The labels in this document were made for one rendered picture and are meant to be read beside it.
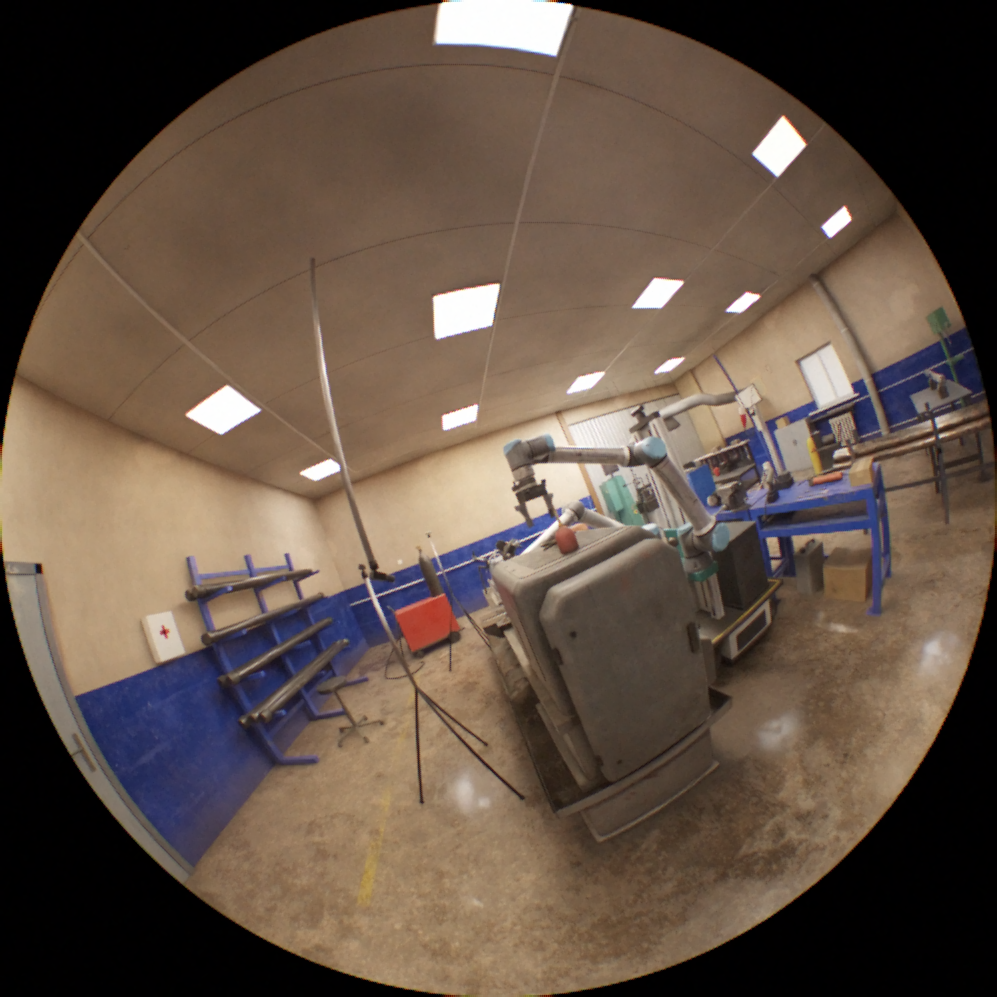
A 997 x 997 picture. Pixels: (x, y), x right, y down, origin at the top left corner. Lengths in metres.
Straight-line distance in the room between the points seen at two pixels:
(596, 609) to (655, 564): 0.22
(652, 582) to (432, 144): 2.22
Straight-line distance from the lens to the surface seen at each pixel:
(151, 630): 2.93
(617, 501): 6.18
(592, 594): 0.80
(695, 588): 2.41
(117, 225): 2.26
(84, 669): 2.77
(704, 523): 1.67
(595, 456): 1.50
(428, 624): 4.78
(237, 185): 2.01
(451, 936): 1.73
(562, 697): 1.00
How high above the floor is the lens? 1.50
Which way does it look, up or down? 5 degrees up
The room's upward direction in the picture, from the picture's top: 22 degrees counter-clockwise
